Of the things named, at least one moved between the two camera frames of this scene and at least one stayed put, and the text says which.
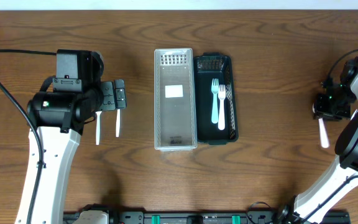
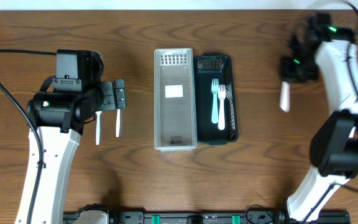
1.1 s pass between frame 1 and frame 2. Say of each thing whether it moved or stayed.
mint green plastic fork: stayed
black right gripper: moved
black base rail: stayed
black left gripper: stayed
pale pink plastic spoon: moved
